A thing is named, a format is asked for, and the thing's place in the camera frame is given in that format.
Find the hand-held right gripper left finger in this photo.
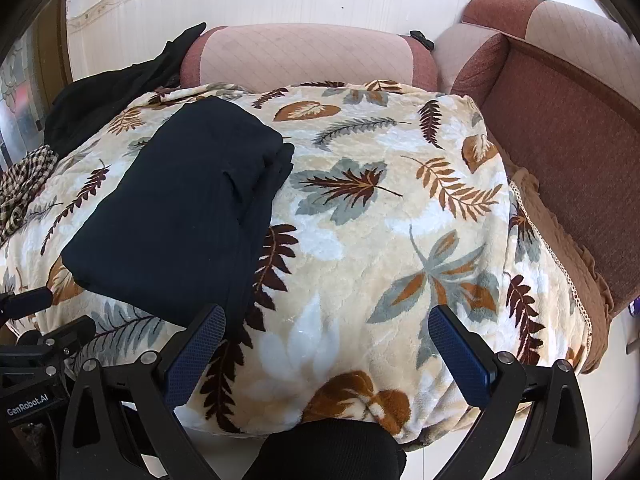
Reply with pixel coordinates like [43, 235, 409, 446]
[59, 304, 227, 480]

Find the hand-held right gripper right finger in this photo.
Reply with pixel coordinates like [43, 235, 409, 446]
[427, 304, 596, 480]

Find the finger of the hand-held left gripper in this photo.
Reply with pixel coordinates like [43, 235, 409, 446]
[0, 287, 54, 322]
[15, 315, 97, 361]

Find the dark navy garment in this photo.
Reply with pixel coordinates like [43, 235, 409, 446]
[60, 97, 296, 333]

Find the checkered cloth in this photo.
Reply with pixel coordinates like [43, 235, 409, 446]
[0, 145, 59, 245]

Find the leaf print plush blanket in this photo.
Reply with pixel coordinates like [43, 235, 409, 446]
[0, 79, 588, 448]

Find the brown lace-trimmed sofa cover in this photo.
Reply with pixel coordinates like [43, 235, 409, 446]
[507, 165, 616, 374]

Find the person's leg in black trousers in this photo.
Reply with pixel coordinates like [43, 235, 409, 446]
[254, 417, 407, 480]

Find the wooden framed glass door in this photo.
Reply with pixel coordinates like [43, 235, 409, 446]
[0, 0, 74, 162]

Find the black garment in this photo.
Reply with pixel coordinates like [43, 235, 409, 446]
[44, 22, 208, 157]

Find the brown and pink armchair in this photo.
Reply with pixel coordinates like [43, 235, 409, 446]
[432, 0, 640, 317]

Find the pink and brown sofa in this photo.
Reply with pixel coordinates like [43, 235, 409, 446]
[179, 25, 442, 96]

